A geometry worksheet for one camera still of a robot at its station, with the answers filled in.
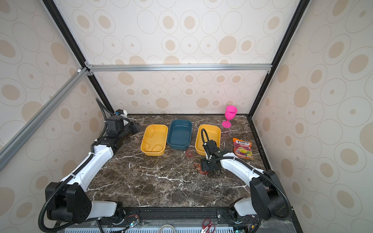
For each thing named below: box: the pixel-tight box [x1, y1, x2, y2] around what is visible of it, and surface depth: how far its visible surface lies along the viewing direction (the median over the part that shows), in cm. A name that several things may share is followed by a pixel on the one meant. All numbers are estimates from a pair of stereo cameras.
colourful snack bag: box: [232, 137, 254, 160], surface depth 100 cm
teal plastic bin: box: [167, 119, 193, 151], surface depth 108 cm
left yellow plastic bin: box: [140, 124, 169, 157], surface depth 102 cm
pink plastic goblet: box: [221, 105, 238, 129], surface depth 106 cm
